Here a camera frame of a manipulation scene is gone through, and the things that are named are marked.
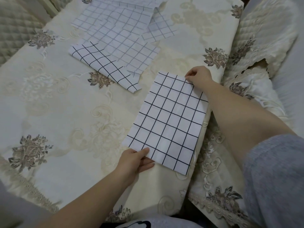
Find cream embroidered floral tablecloth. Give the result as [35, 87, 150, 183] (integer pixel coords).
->
[0, 0, 245, 224]

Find large white checked fabric sheet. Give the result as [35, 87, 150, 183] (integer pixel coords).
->
[71, 0, 172, 77]

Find cream quilted lace chair cover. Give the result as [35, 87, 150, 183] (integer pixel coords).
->
[188, 0, 300, 228]

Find person's right hand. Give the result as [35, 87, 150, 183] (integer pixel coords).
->
[184, 66, 214, 87]

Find small white checked fabric piece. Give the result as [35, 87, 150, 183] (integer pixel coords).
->
[142, 14, 179, 43]

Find white checked fabric, dark lines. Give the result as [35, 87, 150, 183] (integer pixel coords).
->
[68, 42, 143, 94]

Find grey sleeve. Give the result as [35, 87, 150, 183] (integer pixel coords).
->
[242, 134, 304, 228]

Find person's left hand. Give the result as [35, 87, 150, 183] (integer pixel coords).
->
[113, 147, 155, 186]

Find person's right forearm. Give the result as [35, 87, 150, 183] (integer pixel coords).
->
[202, 80, 298, 169]

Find person's left forearm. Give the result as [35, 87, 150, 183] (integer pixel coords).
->
[36, 174, 136, 228]

